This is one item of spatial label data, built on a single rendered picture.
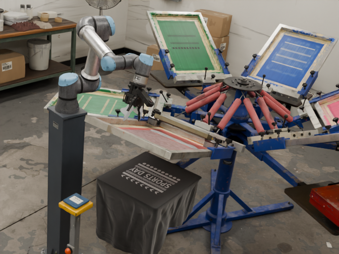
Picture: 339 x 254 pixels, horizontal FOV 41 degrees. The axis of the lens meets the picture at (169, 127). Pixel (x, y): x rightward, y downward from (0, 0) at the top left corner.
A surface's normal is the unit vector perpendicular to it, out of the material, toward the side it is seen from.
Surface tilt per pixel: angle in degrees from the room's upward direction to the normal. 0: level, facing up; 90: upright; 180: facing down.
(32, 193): 0
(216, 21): 87
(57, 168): 90
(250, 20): 90
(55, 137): 90
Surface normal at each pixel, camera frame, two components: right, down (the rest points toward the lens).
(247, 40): -0.57, 0.29
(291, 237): 0.12, -0.90
